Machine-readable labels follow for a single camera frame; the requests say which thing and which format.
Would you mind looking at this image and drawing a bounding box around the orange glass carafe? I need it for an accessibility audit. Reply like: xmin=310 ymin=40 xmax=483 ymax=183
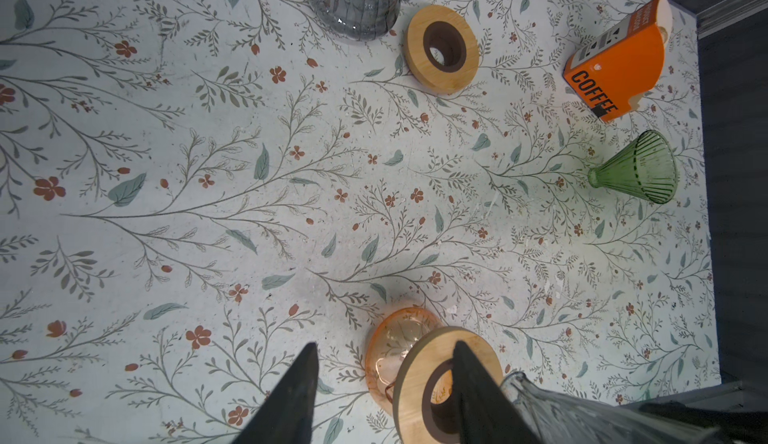
xmin=364 ymin=307 xmax=445 ymax=415

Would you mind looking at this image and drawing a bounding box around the orange coffee filter box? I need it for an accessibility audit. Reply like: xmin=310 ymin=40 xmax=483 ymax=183
xmin=563 ymin=0 xmax=673 ymax=123

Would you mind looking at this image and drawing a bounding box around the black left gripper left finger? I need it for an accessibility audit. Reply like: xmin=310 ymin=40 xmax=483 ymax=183
xmin=233 ymin=342 xmax=319 ymax=444

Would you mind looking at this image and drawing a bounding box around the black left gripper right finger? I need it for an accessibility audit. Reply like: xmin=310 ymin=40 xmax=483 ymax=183
xmin=452 ymin=341 xmax=540 ymax=443

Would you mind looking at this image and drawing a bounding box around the grey glass dripper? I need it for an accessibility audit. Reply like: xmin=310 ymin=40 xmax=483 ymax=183
xmin=500 ymin=372 xmax=731 ymax=443

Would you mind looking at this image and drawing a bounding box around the green glass dripper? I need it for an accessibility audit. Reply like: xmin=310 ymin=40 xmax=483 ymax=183
xmin=587 ymin=130 xmax=679 ymax=204

